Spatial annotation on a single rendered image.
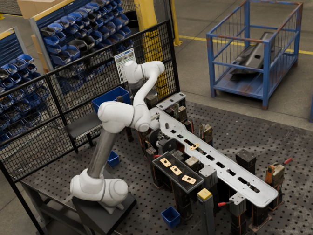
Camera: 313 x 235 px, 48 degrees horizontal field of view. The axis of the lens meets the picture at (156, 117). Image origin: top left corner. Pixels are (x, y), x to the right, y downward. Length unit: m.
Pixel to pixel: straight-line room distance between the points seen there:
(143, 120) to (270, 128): 1.51
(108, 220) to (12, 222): 1.68
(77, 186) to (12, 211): 1.91
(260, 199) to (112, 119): 1.04
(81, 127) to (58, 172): 0.47
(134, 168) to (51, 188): 0.72
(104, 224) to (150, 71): 1.13
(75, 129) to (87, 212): 0.82
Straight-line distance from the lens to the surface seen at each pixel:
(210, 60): 4.62
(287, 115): 4.58
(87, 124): 3.10
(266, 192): 2.35
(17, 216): 4.13
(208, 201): 2.15
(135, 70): 2.57
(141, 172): 2.98
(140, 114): 2.09
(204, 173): 2.31
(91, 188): 2.37
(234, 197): 2.24
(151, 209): 2.72
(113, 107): 2.05
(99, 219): 2.61
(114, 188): 2.40
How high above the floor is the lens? 2.79
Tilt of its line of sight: 36 degrees down
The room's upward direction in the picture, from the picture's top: 12 degrees counter-clockwise
